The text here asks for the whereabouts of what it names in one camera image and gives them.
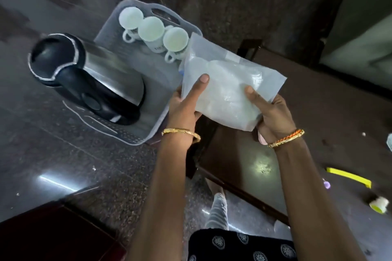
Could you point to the clear zip bag blue seal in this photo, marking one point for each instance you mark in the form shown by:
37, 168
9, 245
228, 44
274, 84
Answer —
226, 92

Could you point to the maroon furniture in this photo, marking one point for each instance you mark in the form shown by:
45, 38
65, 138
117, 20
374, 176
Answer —
55, 236

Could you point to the white mug with red label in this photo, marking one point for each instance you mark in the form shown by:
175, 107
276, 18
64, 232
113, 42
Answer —
150, 29

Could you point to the white perforated plastic tray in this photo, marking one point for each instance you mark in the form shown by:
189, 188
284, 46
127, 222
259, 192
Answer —
153, 80

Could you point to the yellow strip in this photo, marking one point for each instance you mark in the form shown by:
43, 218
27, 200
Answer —
349, 176

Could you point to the green fabric sofa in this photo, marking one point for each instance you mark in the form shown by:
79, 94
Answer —
361, 31

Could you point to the grey striped legging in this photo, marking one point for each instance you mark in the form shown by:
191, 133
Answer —
217, 212

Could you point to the small purple cap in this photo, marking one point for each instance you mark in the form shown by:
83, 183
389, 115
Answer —
326, 184

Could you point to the white cup with scalloped base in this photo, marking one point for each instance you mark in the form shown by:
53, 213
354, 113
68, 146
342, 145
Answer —
175, 39
130, 17

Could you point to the small white bottle cap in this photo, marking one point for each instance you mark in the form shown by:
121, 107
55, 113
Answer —
379, 205

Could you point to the person's left forearm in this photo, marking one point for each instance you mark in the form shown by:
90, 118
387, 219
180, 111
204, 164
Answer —
162, 202

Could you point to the clear drinking glass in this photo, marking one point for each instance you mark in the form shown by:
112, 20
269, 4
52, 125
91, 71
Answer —
389, 142

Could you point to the brown wooden table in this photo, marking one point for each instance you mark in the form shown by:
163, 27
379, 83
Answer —
330, 111

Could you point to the navy patterned dress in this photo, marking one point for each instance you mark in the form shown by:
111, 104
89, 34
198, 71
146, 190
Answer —
239, 245

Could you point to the person's left hand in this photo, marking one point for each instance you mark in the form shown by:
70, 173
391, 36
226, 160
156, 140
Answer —
183, 111

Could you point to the person's right forearm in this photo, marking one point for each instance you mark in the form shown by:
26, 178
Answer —
312, 208

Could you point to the gold bangle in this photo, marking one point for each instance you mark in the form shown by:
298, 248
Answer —
180, 131

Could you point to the person's right hand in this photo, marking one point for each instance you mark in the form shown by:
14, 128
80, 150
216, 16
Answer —
275, 117

